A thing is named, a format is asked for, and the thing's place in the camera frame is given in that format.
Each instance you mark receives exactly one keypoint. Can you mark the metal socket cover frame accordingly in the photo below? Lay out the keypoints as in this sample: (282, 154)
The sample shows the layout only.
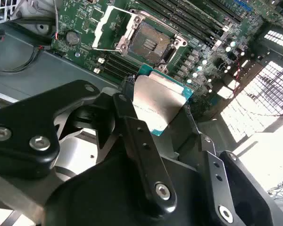
(99, 30)

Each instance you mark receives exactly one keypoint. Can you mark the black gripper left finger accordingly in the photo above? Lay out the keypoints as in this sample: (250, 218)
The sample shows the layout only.
(26, 117)

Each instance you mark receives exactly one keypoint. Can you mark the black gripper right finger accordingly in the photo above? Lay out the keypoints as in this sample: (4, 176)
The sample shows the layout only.
(245, 195)

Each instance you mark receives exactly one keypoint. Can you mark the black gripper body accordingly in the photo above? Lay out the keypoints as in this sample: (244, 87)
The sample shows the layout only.
(96, 200)

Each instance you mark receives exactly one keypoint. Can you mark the CPU with silver top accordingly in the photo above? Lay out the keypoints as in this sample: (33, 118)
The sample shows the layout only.
(160, 103)

